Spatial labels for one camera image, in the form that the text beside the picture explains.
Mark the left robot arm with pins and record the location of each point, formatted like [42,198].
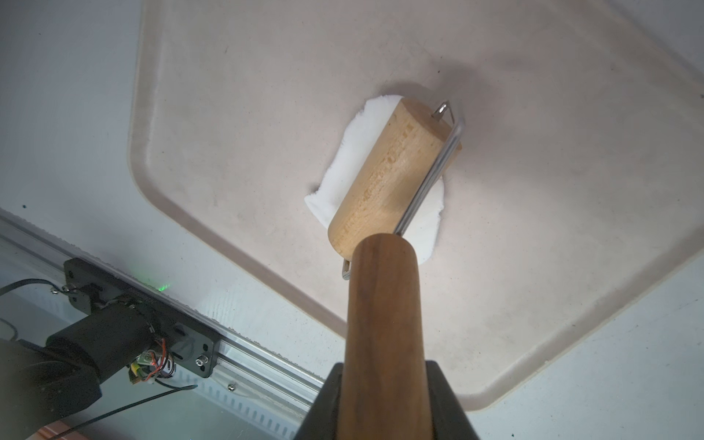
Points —
[42,384]

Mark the beige plastic tray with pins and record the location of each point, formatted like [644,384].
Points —
[580,184]

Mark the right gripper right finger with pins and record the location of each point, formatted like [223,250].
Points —
[448,417]

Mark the wooden dough roller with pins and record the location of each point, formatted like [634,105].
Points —
[384,390]

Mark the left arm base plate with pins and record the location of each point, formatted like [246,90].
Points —
[181,330]

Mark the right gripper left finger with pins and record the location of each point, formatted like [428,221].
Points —
[321,421]

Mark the white dough ball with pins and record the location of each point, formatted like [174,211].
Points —
[357,142]

